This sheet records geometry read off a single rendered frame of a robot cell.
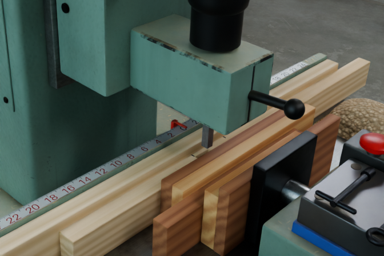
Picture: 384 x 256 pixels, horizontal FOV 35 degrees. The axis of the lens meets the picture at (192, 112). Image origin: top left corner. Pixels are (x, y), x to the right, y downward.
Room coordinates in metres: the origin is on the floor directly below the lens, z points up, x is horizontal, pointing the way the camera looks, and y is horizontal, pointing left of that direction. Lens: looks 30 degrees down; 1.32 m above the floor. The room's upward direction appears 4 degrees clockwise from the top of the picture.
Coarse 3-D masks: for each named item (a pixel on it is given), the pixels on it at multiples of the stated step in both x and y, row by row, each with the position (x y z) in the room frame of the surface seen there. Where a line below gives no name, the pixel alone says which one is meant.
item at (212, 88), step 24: (144, 24) 0.59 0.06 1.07; (168, 24) 0.60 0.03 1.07; (144, 48) 0.57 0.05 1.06; (168, 48) 0.54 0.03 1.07; (192, 48) 0.54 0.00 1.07; (240, 48) 0.55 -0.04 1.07; (144, 72) 0.57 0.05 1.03; (168, 72) 0.54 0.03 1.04; (192, 72) 0.52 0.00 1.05; (216, 72) 0.50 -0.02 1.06; (240, 72) 0.50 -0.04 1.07; (264, 72) 0.53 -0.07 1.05; (168, 96) 0.54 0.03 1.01; (192, 96) 0.52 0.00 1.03; (216, 96) 0.50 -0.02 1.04; (240, 96) 0.50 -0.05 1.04; (216, 120) 0.50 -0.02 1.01; (240, 120) 0.51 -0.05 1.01
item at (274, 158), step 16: (288, 144) 0.49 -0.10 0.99; (304, 144) 0.50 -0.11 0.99; (272, 160) 0.46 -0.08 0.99; (288, 160) 0.47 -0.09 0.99; (304, 160) 0.50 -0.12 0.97; (256, 176) 0.45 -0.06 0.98; (272, 176) 0.46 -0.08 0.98; (288, 176) 0.48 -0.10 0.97; (304, 176) 0.50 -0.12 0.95; (256, 192) 0.45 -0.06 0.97; (272, 192) 0.46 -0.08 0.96; (288, 192) 0.47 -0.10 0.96; (304, 192) 0.46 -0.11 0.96; (256, 208) 0.45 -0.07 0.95; (272, 208) 0.46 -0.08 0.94; (256, 224) 0.45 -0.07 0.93; (256, 240) 0.45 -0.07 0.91
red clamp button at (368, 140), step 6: (360, 138) 0.47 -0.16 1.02; (366, 138) 0.47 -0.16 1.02; (372, 138) 0.47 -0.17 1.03; (378, 138) 0.47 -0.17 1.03; (360, 144) 0.46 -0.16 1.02; (366, 144) 0.46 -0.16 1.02; (372, 144) 0.46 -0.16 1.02; (378, 144) 0.46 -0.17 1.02; (366, 150) 0.46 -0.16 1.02; (372, 150) 0.45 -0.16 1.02; (378, 150) 0.45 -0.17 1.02
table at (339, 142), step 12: (336, 144) 0.65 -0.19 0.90; (336, 156) 0.62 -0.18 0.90; (132, 240) 0.45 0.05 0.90; (144, 240) 0.45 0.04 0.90; (120, 252) 0.43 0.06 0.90; (132, 252) 0.43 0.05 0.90; (144, 252) 0.43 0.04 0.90; (192, 252) 0.44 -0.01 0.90; (204, 252) 0.44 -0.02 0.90; (240, 252) 0.44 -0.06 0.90; (252, 252) 0.44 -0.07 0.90
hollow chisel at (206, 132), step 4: (204, 128) 0.55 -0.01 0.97; (208, 128) 0.54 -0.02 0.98; (204, 132) 0.55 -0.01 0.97; (208, 132) 0.54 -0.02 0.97; (212, 132) 0.55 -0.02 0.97; (204, 136) 0.55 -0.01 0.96; (208, 136) 0.54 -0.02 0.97; (212, 136) 0.55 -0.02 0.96; (204, 140) 0.55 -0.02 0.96; (208, 140) 0.54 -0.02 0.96; (212, 140) 0.55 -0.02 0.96; (204, 144) 0.55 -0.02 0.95; (208, 144) 0.54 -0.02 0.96; (212, 144) 0.55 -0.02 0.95; (208, 148) 0.54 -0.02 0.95
